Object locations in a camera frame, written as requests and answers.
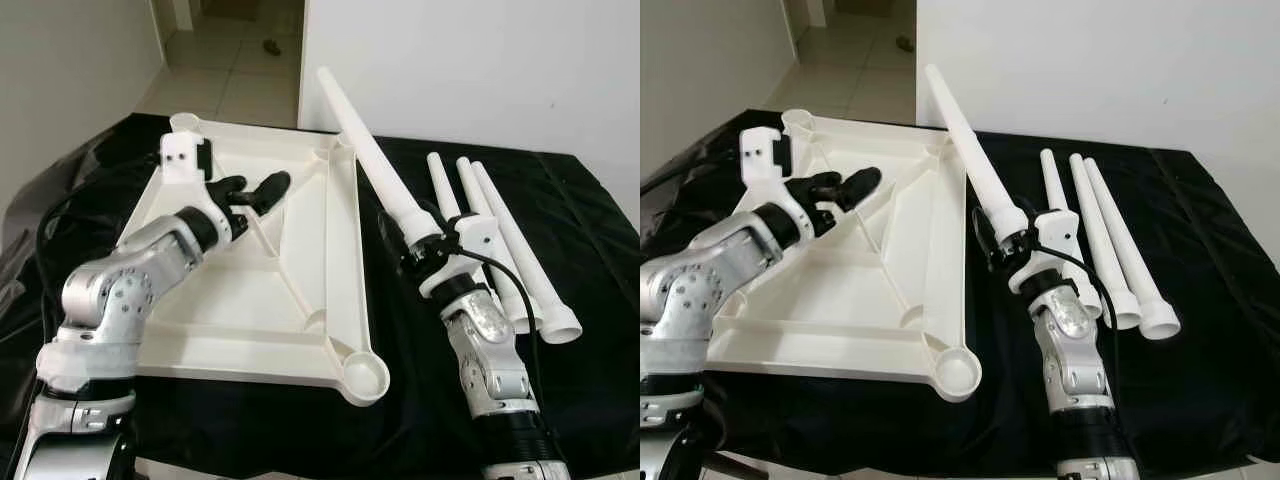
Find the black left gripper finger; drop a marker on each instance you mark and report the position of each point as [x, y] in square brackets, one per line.
[824, 182]
[236, 184]
[860, 188]
[270, 192]

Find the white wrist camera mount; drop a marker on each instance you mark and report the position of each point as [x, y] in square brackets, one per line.
[760, 155]
[1058, 232]
[478, 238]
[180, 160]

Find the black table cloth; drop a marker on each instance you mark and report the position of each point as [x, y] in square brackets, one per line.
[1220, 400]
[590, 400]

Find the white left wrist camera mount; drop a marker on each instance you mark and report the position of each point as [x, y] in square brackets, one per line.
[760, 155]
[180, 160]

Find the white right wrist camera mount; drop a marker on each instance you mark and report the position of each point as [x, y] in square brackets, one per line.
[478, 238]
[1058, 232]

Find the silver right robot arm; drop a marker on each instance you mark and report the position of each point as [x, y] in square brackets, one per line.
[1070, 350]
[490, 360]

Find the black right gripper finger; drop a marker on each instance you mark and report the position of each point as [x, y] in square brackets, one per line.
[1031, 216]
[392, 240]
[985, 235]
[440, 222]

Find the white plastic table top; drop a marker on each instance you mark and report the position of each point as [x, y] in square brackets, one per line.
[250, 330]
[860, 330]

